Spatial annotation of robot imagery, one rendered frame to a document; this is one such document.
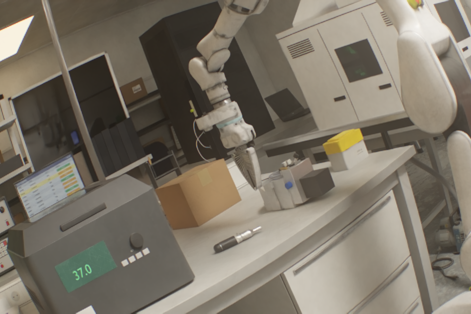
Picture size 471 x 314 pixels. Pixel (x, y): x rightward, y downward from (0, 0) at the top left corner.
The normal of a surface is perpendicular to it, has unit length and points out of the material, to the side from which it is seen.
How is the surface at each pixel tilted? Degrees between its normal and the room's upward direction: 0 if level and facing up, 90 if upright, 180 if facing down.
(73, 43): 90
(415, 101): 89
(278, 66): 90
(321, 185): 90
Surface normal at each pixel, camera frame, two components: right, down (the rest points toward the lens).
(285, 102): 0.55, -0.51
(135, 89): 0.54, -0.10
